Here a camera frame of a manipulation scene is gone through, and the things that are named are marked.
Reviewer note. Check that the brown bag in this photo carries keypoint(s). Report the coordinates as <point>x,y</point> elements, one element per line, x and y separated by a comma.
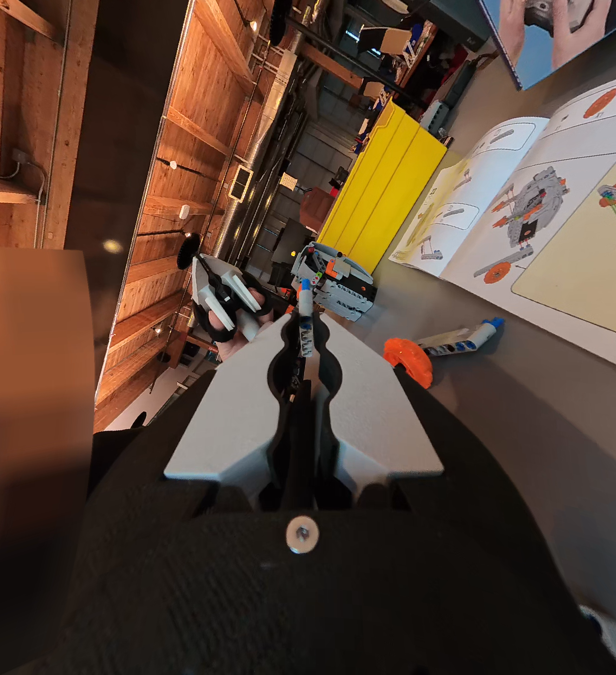
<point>318,211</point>

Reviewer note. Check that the grey beam with orange wheel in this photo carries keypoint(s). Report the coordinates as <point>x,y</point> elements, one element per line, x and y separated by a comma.
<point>408,361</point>

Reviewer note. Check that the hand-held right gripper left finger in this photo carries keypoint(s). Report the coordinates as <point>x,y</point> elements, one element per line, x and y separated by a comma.
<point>229,422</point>

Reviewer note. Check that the yellow plastic bin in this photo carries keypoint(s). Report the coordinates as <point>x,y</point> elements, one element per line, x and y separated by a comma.
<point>387,184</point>

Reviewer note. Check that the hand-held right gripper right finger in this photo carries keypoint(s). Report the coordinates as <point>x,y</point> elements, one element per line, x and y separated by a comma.
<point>381,422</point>

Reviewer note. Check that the blue toy robot box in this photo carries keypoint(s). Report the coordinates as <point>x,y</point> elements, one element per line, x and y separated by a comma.
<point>576,42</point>

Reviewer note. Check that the grey toy robot assembly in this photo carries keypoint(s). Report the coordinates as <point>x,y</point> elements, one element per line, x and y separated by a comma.
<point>339,295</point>

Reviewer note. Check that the grey beam with blue pins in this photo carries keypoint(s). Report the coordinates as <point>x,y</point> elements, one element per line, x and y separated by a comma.
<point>306,327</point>

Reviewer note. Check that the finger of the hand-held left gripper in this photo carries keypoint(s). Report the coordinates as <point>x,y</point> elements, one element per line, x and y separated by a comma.
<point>200,285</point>
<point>242,290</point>

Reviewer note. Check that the person's left hand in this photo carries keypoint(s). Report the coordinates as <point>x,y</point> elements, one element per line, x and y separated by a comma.
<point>231,345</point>

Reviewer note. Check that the open instruction booklet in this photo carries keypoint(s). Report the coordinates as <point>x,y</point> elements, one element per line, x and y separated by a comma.
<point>550,211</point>

